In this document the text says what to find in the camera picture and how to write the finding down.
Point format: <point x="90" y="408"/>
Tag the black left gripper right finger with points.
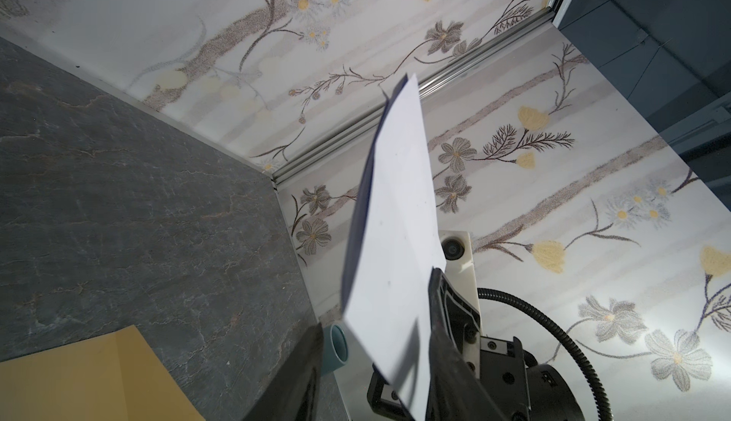
<point x="454" y="393"/>

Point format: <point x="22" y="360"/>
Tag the teal ceramic cup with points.
<point x="335" y="349"/>

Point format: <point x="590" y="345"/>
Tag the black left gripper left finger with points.
<point x="293" y="394"/>

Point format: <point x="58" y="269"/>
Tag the tan paper envelope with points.
<point x="109" y="377"/>

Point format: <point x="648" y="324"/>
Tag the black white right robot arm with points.
<point x="384" y="401"/>

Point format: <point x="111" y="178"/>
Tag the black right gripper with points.
<point x="523" y="388"/>

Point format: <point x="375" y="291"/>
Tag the blue bordered floral letter paper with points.
<point x="393" y="247"/>

